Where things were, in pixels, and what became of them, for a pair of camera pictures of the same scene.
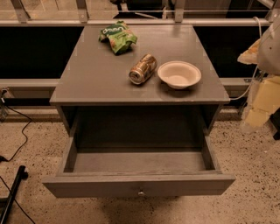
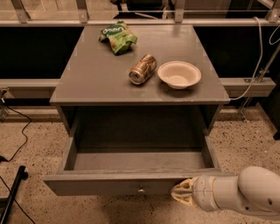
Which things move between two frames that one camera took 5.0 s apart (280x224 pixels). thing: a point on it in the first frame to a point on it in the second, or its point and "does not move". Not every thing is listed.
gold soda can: (146, 65) does not move
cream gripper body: (269, 52) to (201, 192)
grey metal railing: (83, 21) does not move
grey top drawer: (94, 166) does not move
